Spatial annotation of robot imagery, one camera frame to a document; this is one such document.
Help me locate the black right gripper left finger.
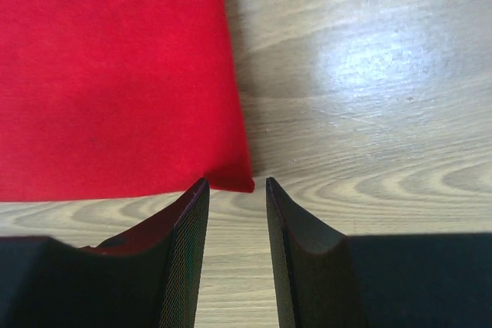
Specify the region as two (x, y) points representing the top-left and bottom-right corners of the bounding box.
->
(1, 179), (210, 327)

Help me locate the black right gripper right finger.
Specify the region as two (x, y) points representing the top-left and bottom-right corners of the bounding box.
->
(265, 178), (491, 327)

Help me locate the red t shirt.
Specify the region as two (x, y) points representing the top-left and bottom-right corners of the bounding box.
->
(1, 0), (254, 201)

